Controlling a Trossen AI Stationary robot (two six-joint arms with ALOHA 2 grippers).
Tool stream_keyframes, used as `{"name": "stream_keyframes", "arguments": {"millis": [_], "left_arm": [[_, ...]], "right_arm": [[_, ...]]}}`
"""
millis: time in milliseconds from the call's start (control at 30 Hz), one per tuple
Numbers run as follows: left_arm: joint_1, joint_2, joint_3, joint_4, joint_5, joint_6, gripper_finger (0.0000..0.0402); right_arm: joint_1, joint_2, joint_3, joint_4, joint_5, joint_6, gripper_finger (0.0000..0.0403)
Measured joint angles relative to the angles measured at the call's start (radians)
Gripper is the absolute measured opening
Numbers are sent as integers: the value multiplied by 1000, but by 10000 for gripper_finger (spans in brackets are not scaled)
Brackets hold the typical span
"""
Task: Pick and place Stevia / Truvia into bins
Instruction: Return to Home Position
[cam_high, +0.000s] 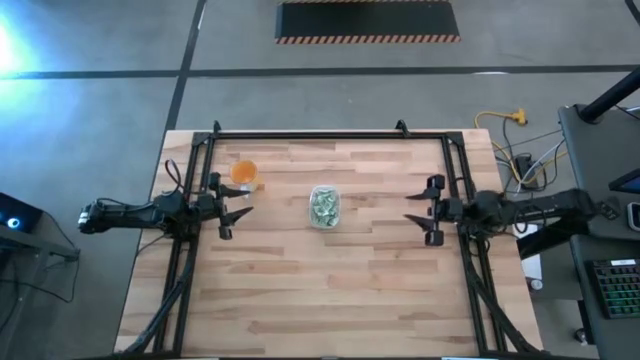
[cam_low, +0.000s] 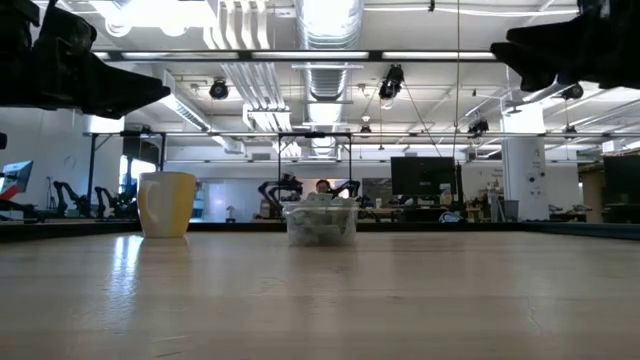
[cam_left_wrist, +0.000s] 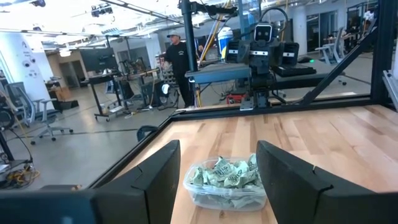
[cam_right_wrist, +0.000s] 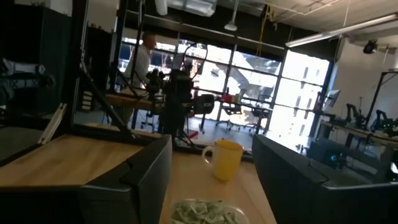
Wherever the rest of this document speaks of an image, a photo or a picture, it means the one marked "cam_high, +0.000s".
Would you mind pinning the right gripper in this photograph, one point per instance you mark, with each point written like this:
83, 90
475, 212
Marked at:
449, 210

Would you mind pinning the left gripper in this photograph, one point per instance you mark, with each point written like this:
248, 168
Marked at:
209, 207

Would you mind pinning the pile of sweetener packets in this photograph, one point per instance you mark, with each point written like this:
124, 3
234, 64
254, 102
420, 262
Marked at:
325, 206

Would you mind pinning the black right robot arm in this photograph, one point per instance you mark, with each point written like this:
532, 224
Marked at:
525, 210

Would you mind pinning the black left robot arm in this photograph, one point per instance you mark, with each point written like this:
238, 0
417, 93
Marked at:
125, 215

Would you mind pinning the yellow ceramic mug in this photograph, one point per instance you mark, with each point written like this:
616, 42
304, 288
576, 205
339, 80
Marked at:
244, 172

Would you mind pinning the clear plastic bin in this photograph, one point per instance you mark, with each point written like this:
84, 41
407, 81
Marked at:
325, 187

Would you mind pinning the black power strip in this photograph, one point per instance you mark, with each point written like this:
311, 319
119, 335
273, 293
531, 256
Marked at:
526, 170

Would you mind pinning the white paper sheet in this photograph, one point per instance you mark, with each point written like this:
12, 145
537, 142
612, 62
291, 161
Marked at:
530, 265

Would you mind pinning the small white cup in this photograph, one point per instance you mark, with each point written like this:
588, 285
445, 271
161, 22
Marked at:
536, 284

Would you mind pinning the grey desk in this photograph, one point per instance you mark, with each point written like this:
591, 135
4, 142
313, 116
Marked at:
595, 160

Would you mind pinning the small black controller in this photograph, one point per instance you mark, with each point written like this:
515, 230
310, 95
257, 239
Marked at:
610, 211

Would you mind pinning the black tablet screen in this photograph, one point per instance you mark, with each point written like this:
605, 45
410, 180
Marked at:
627, 182

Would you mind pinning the black hazard-striped floor mat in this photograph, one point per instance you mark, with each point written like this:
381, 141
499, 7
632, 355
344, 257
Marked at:
367, 20

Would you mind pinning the dark metal cart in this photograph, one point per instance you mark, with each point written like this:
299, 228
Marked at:
30, 250

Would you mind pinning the black backlit keyboard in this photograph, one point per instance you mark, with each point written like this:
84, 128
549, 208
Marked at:
617, 287

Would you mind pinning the white handheld device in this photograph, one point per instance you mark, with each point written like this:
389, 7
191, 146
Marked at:
635, 216

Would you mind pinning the black box with blue light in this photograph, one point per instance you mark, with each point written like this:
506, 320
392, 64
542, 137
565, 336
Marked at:
17, 220

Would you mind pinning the black pole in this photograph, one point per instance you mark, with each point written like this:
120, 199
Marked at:
610, 97

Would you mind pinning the dark keyboard desk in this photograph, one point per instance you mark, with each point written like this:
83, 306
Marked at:
615, 340

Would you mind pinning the black aluminium table frame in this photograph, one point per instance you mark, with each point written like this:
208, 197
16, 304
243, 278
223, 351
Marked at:
325, 135

